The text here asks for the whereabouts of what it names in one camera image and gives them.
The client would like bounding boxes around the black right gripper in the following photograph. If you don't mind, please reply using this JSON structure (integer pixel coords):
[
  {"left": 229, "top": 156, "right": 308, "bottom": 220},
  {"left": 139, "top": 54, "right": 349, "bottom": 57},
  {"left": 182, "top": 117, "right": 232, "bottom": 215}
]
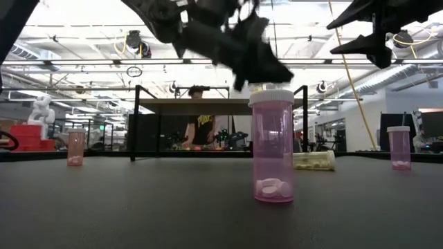
[{"left": 326, "top": 0, "right": 443, "bottom": 70}]

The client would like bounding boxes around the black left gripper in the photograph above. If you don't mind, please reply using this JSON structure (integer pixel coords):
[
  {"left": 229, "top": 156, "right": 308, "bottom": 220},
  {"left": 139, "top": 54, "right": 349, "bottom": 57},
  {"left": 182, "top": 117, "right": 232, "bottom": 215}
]
[{"left": 120, "top": 0, "right": 295, "bottom": 92}]

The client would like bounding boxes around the pink translucent pill bottle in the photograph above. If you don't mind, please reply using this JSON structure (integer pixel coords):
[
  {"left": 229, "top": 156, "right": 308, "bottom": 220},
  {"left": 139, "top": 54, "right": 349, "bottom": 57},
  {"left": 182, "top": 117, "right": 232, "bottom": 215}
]
[
  {"left": 386, "top": 125, "right": 413, "bottom": 172},
  {"left": 248, "top": 89, "right": 296, "bottom": 204}
]

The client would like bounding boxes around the red translucent pill bottle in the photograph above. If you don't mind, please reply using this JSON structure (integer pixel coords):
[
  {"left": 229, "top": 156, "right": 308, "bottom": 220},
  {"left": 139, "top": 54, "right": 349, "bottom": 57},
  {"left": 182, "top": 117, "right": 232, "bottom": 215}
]
[{"left": 66, "top": 128, "right": 87, "bottom": 167}]

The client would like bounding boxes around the black robot green light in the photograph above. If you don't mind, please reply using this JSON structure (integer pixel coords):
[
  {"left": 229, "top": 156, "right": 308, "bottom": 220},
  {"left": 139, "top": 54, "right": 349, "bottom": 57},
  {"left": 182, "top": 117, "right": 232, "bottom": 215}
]
[{"left": 211, "top": 129, "right": 249, "bottom": 151}]

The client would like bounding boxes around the person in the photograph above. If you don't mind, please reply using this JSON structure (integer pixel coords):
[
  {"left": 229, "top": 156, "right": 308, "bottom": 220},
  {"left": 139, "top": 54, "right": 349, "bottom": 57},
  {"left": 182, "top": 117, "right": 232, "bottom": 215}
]
[
  {"left": 181, "top": 84, "right": 218, "bottom": 149},
  {"left": 413, "top": 123, "right": 433, "bottom": 154}
]

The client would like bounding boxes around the black monitor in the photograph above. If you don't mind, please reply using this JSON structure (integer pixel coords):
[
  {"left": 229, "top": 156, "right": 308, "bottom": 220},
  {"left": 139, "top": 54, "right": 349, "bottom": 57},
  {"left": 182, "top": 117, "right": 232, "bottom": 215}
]
[{"left": 419, "top": 110, "right": 443, "bottom": 139}]

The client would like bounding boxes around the black partition panel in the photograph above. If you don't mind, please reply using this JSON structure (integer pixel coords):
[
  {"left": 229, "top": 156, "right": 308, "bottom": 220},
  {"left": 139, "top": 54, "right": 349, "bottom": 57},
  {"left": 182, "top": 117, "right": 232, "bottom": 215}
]
[{"left": 127, "top": 113, "right": 190, "bottom": 153}]

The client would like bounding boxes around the long light bar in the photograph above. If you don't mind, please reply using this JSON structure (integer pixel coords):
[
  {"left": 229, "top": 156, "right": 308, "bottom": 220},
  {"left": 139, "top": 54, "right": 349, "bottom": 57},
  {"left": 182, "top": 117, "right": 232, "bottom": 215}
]
[{"left": 0, "top": 58, "right": 443, "bottom": 67}]

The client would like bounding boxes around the black table mat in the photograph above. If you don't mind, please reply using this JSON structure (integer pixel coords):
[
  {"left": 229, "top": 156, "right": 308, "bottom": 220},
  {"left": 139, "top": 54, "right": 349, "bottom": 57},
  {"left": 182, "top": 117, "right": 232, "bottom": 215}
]
[{"left": 0, "top": 154, "right": 443, "bottom": 249}]

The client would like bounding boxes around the red storage crate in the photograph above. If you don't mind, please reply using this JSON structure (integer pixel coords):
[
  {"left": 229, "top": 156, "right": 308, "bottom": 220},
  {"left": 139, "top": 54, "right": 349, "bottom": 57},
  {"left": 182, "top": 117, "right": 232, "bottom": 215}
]
[{"left": 9, "top": 124, "right": 56, "bottom": 152}]

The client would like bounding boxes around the yellow hanging cable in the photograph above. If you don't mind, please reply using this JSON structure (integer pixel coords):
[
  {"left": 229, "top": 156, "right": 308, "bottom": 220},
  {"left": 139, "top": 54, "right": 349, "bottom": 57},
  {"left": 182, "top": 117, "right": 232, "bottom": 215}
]
[{"left": 327, "top": 0, "right": 379, "bottom": 151}]

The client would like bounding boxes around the wooden shelf black metal frame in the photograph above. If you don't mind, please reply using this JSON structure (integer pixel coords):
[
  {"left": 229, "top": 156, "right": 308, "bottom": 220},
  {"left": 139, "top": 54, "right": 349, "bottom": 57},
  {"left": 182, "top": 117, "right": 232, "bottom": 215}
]
[{"left": 128, "top": 84, "right": 310, "bottom": 164}]

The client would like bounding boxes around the silver ventilation duct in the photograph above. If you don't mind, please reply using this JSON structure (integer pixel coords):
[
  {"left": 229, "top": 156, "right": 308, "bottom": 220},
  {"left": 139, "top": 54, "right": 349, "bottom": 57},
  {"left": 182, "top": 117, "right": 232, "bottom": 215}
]
[
  {"left": 0, "top": 34, "right": 62, "bottom": 62},
  {"left": 341, "top": 44, "right": 443, "bottom": 100}
]

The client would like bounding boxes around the black cable ring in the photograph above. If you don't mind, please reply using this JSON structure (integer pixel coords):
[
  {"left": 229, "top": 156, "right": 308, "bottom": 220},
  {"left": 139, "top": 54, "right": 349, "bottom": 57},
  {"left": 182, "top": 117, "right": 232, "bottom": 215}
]
[{"left": 126, "top": 65, "right": 143, "bottom": 79}]

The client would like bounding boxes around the black cable loop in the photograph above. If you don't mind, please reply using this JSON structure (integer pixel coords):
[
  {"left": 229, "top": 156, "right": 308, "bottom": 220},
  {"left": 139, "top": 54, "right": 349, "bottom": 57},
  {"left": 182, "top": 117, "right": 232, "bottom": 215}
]
[{"left": 0, "top": 130, "right": 20, "bottom": 151}]

